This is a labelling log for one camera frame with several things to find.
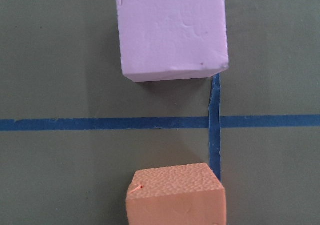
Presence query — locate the orange foam block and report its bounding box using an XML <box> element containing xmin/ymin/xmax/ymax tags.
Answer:
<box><xmin>125</xmin><ymin>163</ymin><xmax>227</xmax><ymax>225</ymax></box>

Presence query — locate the pink foam block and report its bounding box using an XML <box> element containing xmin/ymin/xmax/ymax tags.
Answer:
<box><xmin>116</xmin><ymin>0</ymin><xmax>229</xmax><ymax>83</ymax></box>

